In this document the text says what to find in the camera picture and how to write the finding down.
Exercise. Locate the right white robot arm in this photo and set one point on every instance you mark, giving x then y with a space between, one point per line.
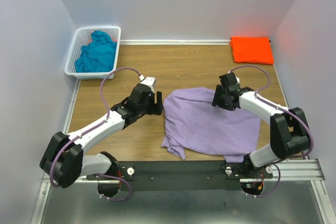
289 131

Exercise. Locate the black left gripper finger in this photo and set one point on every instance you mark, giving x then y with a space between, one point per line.
155 109
159 98

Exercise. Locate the teal t shirt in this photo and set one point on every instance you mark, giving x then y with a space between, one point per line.
98 55

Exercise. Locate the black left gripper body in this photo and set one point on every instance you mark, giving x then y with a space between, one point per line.
143 109

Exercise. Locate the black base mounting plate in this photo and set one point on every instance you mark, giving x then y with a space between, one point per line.
181 175

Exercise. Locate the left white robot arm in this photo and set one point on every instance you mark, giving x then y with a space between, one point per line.
65 158

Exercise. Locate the white plastic laundry basket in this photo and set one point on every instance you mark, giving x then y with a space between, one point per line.
81 38

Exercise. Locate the purple t shirt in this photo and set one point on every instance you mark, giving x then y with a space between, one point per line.
192 122

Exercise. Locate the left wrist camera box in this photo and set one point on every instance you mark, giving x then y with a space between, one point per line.
149 81

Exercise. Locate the aluminium rail frame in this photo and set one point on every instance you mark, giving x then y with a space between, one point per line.
295 194

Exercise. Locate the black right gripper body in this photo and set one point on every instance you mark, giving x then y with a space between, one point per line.
223 103

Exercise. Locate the folded orange t shirt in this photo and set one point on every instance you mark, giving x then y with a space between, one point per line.
252 50

